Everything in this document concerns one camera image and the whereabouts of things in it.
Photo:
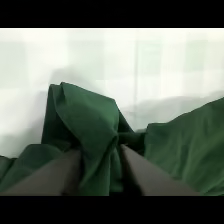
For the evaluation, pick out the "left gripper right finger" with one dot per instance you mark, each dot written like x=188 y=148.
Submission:
x=150 y=178

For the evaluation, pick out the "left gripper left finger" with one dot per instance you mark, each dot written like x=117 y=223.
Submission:
x=53 y=176

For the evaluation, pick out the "green shirt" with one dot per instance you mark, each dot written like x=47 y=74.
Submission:
x=90 y=116

